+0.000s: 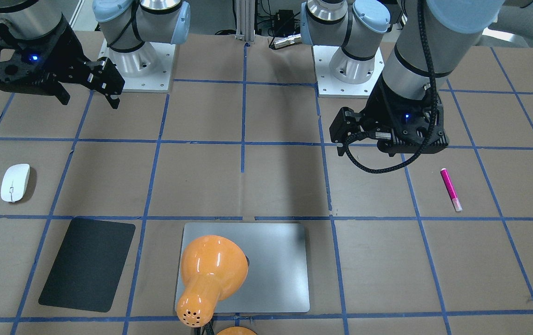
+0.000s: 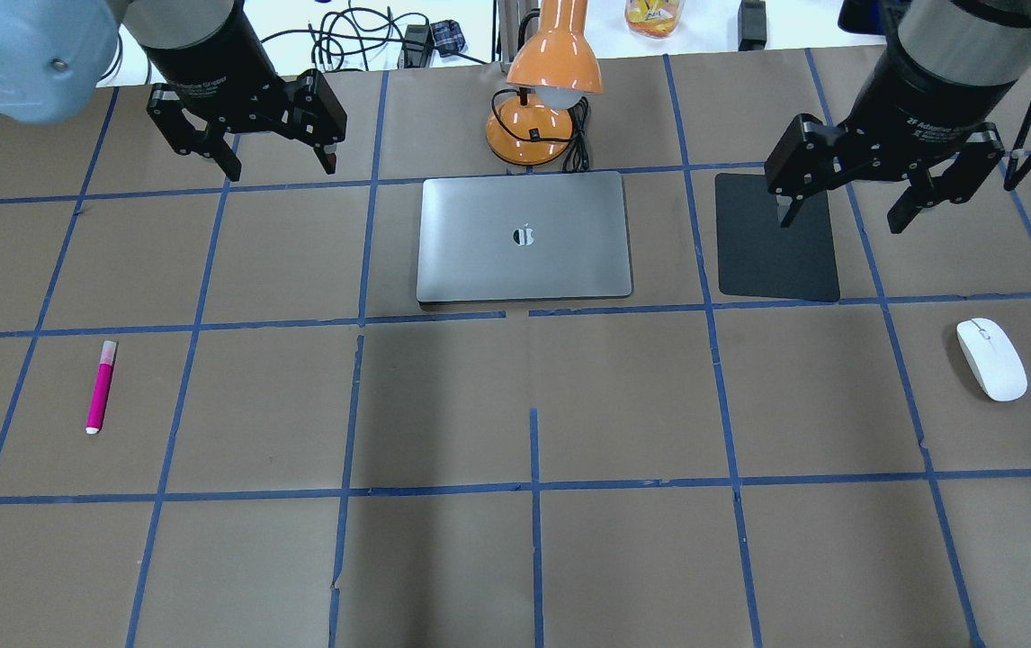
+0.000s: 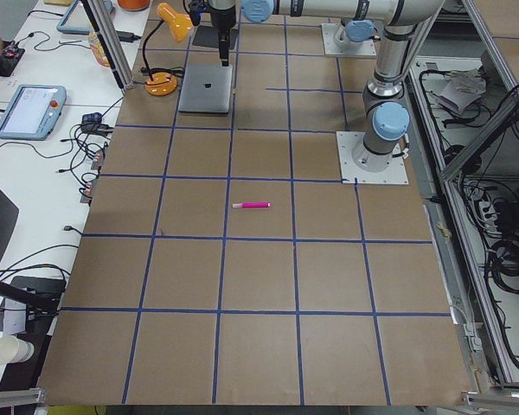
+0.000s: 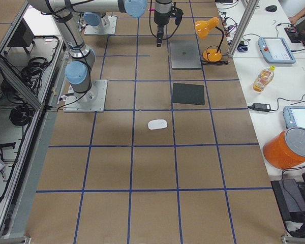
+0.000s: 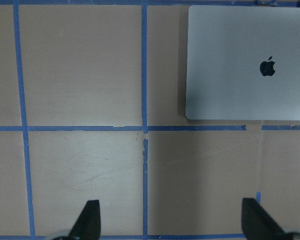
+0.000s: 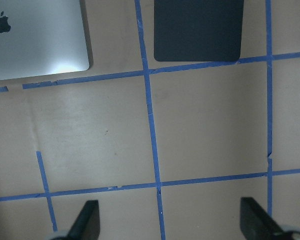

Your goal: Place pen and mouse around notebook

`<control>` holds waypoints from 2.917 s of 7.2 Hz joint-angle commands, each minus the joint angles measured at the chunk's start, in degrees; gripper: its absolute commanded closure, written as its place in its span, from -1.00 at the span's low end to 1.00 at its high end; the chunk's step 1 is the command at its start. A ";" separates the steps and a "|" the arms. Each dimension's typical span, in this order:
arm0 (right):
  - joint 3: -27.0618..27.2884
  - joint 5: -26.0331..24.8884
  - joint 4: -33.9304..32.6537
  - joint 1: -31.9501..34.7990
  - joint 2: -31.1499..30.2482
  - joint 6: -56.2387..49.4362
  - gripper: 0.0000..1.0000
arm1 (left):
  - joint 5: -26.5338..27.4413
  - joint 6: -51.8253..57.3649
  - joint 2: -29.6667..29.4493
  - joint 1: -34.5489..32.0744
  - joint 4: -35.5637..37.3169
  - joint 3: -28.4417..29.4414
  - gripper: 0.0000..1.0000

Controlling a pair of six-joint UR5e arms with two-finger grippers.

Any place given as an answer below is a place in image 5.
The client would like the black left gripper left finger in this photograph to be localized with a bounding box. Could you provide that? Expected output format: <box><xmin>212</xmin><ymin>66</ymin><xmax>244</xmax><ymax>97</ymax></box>
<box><xmin>68</xmin><ymin>200</ymin><xmax>101</xmax><ymax>240</ymax></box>

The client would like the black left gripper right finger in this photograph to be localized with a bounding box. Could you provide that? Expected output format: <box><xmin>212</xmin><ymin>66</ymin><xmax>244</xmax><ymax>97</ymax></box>
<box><xmin>241</xmin><ymin>198</ymin><xmax>288</xmax><ymax>240</ymax></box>

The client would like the silver laptop with apple logo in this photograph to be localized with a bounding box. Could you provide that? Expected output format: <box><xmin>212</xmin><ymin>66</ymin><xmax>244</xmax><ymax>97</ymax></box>
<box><xmin>185</xmin><ymin>5</ymin><xmax>300</xmax><ymax>121</ymax></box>

